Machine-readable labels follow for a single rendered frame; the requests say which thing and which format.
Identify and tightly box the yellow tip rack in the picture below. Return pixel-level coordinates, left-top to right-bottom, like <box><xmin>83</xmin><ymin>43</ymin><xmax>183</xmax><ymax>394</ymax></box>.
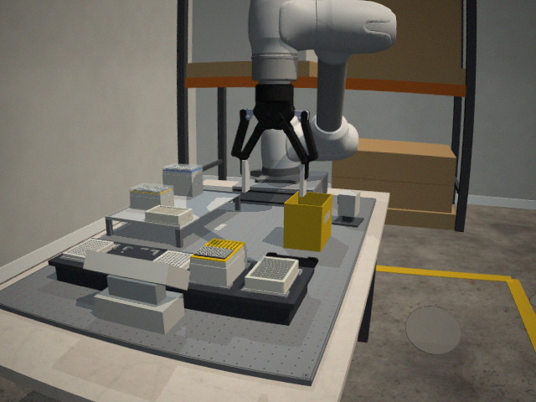
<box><xmin>189</xmin><ymin>239</ymin><xmax>247</xmax><ymax>287</ymax></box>

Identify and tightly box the white trough reservoir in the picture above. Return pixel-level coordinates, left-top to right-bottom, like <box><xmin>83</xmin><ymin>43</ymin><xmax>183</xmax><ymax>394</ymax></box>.
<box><xmin>145</xmin><ymin>205</ymin><xmax>193</xmax><ymax>226</ymax></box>

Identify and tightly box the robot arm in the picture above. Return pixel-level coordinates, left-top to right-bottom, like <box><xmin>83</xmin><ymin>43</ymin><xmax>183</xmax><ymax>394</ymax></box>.
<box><xmin>248</xmin><ymin>0</ymin><xmax>396</xmax><ymax>184</ymax></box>

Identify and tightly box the yellow open-top box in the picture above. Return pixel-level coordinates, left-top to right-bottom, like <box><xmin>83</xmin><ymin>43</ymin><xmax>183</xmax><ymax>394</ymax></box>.
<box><xmin>283</xmin><ymin>192</ymin><xmax>332</xmax><ymax>252</ymax></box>

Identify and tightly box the black flat rectangular pad with rg label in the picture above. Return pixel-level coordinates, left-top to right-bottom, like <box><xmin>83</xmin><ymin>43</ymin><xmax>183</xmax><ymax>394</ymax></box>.
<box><xmin>266</xmin><ymin>252</ymin><xmax>318</xmax><ymax>268</ymax></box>

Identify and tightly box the grey flat table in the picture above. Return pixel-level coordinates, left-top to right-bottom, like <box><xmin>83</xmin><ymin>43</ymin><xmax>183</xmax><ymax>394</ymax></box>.
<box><xmin>105</xmin><ymin>189</ymin><xmax>240</xmax><ymax>248</ymax></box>

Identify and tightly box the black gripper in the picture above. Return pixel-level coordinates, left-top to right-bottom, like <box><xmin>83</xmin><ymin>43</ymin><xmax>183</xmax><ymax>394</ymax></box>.
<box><xmin>231</xmin><ymin>83</ymin><xmax>318</xmax><ymax>197</ymax></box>

